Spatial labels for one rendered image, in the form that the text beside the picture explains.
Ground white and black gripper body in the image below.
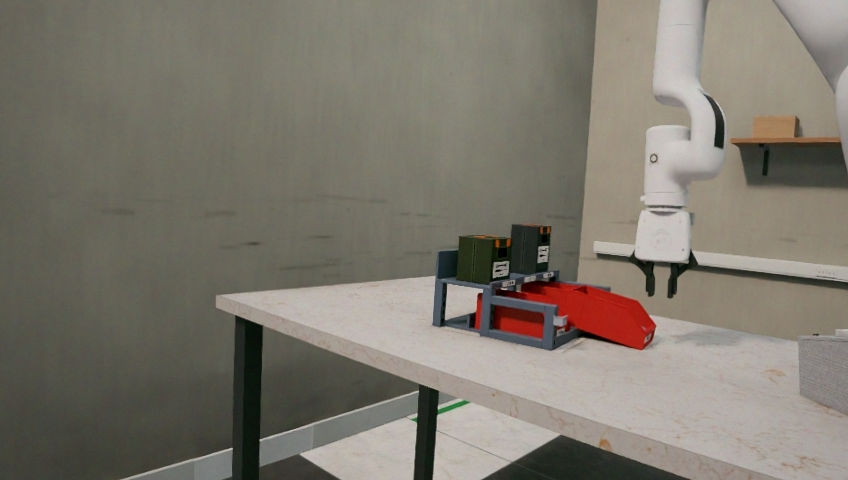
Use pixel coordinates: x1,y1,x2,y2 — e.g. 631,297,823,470
635,208,691,263

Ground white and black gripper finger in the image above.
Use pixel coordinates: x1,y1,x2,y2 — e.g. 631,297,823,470
667,248,698,299
629,249,655,297

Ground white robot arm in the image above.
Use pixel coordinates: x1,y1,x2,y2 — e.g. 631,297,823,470
640,0,848,209

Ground red bin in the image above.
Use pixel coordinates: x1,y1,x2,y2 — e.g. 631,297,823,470
565,285,656,350
521,280,580,311
475,289,569,338

